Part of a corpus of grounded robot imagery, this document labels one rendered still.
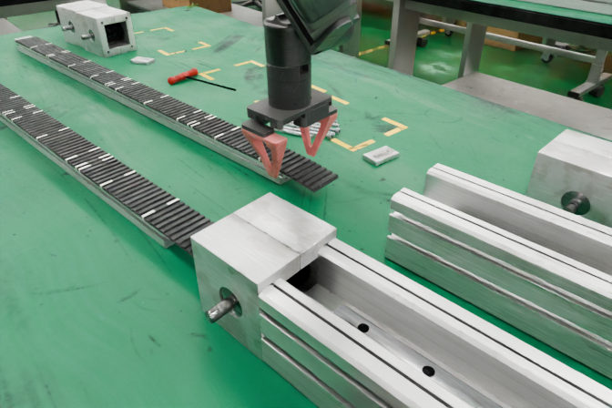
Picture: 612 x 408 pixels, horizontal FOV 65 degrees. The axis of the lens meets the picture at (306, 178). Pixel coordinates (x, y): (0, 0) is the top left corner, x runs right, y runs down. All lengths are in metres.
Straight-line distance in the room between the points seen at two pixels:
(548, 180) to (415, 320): 0.30
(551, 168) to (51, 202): 0.64
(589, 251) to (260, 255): 0.31
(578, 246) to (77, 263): 0.53
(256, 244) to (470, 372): 0.20
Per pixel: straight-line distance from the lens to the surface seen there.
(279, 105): 0.61
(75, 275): 0.59
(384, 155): 0.75
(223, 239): 0.44
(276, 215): 0.46
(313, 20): 0.49
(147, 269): 0.57
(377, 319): 0.43
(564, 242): 0.54
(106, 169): 0.70
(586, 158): 0.64
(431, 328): 0.40
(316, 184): 0.63
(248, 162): 0.72
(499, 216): 0.55
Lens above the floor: 1.14
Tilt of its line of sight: 32 degrees down
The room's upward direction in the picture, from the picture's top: straight up
